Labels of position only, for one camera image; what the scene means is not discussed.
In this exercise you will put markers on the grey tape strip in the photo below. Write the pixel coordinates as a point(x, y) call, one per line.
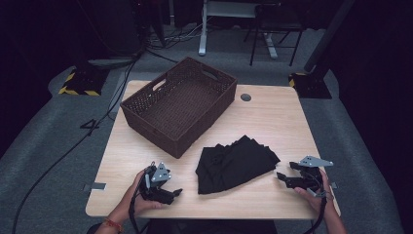
point(97, 186)

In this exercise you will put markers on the dark metal stand post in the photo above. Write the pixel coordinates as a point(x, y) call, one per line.
point(328, 35)

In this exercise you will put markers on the brown woven basket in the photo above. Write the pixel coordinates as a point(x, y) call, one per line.
point(181, 107)

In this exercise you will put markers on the yellow black striped base plate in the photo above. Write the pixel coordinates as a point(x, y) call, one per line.
point(310, 86)
point(84, 81)

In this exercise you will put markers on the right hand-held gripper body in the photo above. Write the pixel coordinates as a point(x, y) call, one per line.
point(311, 177)

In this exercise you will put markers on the small grey tape piece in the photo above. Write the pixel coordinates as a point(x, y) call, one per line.
point(333, 185)

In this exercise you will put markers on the person's left hand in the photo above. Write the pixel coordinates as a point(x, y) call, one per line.
point(131, 203)

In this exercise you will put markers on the black cloth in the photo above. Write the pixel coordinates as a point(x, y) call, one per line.
point(233, 165)

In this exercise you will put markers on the white desk frame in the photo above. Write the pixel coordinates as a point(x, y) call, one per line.
point(203, 32)

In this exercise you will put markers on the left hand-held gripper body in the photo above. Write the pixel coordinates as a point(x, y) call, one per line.
point(159, 175)

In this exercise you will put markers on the person's right hand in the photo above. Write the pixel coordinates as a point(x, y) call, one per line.
point(324, 198)

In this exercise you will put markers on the grey table grommet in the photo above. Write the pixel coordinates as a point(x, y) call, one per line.
point(245, 97)

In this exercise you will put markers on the black chair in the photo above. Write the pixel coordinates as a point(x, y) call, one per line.
point(279, 19)

